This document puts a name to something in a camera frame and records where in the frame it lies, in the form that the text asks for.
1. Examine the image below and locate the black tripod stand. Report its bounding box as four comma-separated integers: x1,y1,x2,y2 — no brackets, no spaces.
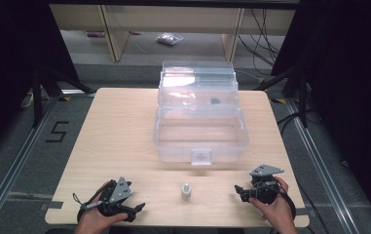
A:
253,62,312,129
31,62,97,129

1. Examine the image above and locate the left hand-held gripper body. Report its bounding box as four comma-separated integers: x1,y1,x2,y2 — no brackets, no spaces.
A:
84,176,134,217

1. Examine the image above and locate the person's right hand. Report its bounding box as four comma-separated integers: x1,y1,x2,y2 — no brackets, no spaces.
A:
248,176,298,234

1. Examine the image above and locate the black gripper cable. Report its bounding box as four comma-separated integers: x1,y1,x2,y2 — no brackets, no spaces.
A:
72,192,89,225
278,189,298,220

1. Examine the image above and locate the black floor cable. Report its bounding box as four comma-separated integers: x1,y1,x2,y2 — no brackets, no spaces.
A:
276,109,318,135
297,184,331,234

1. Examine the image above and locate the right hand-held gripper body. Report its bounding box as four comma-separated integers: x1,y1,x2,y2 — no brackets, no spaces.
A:
248,164,285,206

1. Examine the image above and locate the clear plastic bag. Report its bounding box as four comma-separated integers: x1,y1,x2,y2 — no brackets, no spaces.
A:
156,32,185,47

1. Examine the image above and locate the white power strip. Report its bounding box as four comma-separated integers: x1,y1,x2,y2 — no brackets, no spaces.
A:
19,92,35,109

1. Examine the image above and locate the small white plastic bottle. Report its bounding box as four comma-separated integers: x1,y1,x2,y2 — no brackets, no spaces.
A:
180,182,193,201

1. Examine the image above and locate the bundle of black cables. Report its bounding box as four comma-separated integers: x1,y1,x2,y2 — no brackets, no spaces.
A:
237,8,282,67

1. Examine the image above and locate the clear plastic storage box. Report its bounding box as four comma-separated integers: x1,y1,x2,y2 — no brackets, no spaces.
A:
153,60,250,167

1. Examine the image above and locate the black curtain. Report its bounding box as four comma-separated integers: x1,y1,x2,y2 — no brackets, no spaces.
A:
270,0,371,226
0,0,81,164

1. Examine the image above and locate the metal floor rail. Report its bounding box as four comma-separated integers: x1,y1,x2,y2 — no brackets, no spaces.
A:
0,89,96,234
284,97,360,234

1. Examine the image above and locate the person's left hand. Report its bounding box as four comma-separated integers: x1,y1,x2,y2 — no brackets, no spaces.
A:
75,181,129,234

